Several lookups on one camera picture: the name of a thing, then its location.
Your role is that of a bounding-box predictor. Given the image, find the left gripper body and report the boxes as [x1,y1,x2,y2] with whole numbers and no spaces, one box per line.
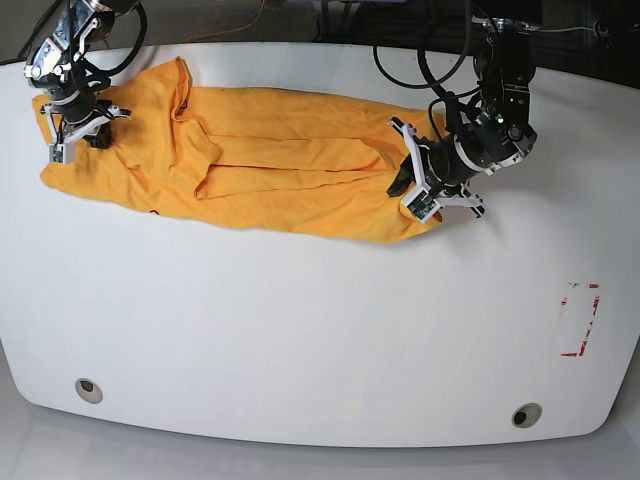
[388,117,485,218]

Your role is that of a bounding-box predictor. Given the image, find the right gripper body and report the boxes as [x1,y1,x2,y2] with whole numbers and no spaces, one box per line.
[39,100,131,145]

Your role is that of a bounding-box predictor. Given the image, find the orange t-shirt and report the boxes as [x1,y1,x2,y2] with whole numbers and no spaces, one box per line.
[40,58,444,243]

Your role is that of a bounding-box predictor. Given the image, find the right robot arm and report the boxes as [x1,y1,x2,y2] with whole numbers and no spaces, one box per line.
[24,1,148,164]

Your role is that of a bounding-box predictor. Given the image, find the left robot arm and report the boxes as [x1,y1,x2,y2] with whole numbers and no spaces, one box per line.
[387,1,542,223]

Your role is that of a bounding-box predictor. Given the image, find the red tape rectangle marking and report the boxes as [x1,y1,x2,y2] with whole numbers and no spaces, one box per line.
[555,283,601,358]

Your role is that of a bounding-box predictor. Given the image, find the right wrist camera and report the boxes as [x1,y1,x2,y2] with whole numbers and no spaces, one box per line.
[48,143,76,165]

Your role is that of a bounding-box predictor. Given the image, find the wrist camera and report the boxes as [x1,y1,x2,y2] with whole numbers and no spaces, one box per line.
[48,143,76,165]
[401,186,442,224]

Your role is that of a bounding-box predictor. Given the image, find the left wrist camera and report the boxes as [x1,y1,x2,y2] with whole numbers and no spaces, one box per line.
[401,186,442,224]

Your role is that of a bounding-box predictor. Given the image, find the yellow cable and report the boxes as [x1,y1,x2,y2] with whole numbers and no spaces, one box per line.
[182,0,266,45]

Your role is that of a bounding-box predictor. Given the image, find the white cable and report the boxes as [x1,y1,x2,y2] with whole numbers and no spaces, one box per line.
[537,23,597,35]

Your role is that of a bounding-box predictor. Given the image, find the right table cable grommet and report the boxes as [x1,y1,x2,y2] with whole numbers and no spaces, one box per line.
[511,403,543,429]

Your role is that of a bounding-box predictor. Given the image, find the table cable grommet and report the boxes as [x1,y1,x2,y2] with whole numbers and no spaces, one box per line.
[511,403,543,429]
[75,378,104,405]

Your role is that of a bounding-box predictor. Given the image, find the left table cable grommet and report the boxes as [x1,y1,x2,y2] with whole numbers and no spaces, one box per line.
[75,378,104,405]

